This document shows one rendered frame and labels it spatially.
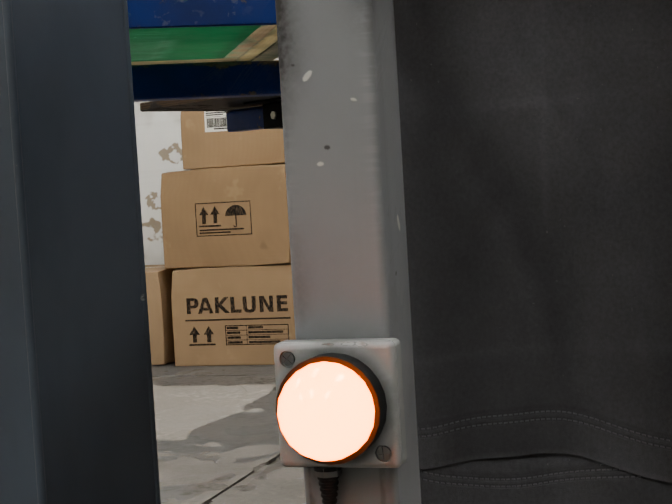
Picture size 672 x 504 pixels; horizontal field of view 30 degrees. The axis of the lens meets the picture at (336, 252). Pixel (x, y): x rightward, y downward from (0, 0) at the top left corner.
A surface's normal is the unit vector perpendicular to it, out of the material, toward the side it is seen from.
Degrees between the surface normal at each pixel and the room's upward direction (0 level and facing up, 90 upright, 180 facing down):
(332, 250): 90
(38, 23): 90
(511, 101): 85
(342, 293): 90
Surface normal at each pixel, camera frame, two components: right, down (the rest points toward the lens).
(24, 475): -0.52, 0.07
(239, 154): -0.18, 0.09
